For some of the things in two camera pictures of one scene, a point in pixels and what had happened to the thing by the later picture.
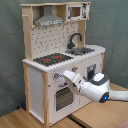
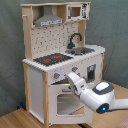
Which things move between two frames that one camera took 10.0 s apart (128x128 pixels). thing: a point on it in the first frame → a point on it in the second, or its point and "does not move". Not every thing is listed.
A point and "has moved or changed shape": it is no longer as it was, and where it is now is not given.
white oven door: (63, 100) has moved or changed shape
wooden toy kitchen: (55, 43) does not move
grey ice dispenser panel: (91, 71) does not move
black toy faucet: (71, 45) does not move
